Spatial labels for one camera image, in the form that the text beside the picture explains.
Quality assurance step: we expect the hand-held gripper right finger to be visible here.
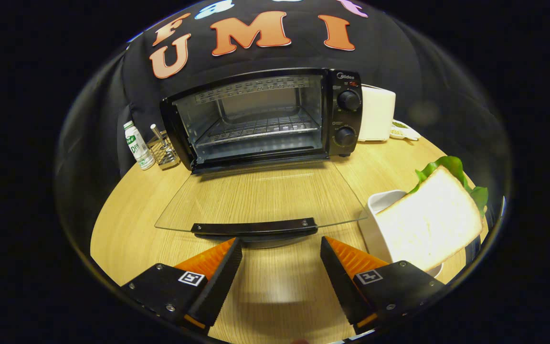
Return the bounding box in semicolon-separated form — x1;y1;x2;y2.
320;236;447;335

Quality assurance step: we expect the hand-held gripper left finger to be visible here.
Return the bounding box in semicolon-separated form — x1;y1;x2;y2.
121;237;243;335

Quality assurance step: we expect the lettuce sandwich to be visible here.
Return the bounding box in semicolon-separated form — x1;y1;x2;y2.
375;156;489;273

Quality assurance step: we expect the black toaster oven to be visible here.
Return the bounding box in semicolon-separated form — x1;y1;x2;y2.
155;68;369;249

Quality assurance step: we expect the white slot toaster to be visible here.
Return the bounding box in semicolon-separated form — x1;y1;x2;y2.
358;85;396;143

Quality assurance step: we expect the white plastic tray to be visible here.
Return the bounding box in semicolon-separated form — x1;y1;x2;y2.
359;189;445;279

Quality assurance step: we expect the small white drink bottle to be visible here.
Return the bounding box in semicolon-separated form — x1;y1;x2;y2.
123;120;156;171

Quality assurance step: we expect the small white snack dish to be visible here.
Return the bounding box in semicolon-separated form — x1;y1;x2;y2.
390;119;421;142

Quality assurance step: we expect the metal utensil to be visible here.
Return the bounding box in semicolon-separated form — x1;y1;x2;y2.
150;124;167;150

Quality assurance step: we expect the wire mesh holder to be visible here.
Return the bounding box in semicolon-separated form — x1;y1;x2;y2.
147;130;181;171

